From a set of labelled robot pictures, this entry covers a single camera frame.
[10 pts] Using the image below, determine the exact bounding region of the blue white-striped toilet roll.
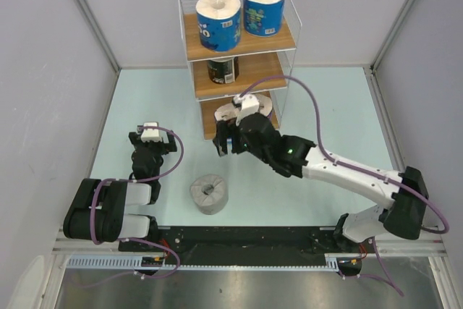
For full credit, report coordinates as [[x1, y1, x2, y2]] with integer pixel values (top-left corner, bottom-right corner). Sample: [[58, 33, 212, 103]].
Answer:
[[253, 93, 273, 119]]

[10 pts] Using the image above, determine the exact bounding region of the black-wrapped toilet roll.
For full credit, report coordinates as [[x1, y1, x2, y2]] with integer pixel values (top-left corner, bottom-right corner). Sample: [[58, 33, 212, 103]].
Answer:
[[207, 56, 239, 85]]

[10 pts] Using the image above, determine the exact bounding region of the grey toilet roll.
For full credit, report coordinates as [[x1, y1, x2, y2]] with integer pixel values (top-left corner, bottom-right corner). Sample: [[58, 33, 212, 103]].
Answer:
[[190, 174, 229, 215]]

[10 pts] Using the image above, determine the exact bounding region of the blue-wrapped toilet roll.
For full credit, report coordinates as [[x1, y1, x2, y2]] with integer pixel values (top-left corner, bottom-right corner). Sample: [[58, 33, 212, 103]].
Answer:
[[195, 0, 241, 52]]

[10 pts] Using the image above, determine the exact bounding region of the blue cartoon-print toilet roll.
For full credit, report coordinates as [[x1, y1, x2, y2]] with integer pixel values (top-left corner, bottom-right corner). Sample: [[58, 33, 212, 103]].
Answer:
[[243, 0, 285, 37]]

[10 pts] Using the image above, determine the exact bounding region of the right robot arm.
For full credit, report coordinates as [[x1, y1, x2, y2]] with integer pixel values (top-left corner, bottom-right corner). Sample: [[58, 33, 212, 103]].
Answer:
[[213, 113, 428, 252]]

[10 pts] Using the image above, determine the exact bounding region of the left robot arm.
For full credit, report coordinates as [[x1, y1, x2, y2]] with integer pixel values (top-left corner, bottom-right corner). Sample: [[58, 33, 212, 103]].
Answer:
[[62, 122, 184, 251]]

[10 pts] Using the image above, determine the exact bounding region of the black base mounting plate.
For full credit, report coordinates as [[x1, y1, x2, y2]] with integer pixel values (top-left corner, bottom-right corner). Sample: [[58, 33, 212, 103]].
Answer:
[[140, 227, 374, 275]]

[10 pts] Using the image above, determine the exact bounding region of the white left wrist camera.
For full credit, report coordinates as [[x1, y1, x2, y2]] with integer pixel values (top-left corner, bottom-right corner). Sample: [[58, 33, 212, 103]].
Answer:
[[137, 122, 163, 143]]

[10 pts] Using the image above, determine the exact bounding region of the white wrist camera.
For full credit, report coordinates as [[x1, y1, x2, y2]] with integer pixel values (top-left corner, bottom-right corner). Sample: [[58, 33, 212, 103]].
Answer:
[[137, 122, 163, 143], [232, 93, 260, 125]]

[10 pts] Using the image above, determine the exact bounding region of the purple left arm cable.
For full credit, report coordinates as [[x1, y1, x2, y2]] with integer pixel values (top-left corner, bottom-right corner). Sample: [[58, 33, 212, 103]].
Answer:
[[88, 127, 185, 245]]

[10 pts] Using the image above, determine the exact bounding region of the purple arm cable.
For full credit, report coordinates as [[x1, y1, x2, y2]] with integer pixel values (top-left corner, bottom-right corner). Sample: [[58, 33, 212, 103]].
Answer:
[[88, 127, 185, 245], [240, 75, 450, 297]]

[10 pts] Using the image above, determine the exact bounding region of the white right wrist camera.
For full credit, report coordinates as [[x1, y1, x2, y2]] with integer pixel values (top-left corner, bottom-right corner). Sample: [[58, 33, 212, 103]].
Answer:
[[232, 93, 260, 125]]

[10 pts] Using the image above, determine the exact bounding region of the white wire wooden shelf rack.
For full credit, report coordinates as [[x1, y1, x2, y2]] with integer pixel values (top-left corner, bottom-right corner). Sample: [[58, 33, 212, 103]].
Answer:
[[178, 0, 302, 140]]

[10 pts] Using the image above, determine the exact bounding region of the white slotted cable duct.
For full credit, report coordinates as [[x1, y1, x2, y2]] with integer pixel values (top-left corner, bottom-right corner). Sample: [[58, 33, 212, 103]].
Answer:
[[67, 255, 339, 272]]

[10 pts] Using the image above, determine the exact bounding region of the aluminium frame rail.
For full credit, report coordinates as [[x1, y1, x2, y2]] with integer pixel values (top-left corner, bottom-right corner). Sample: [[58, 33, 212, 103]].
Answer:
[[52, 225, 446, 255]]

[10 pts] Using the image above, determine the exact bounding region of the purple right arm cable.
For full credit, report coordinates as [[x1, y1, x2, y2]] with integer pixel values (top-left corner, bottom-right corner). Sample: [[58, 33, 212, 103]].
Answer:
[[240, 75, 450, 297]]

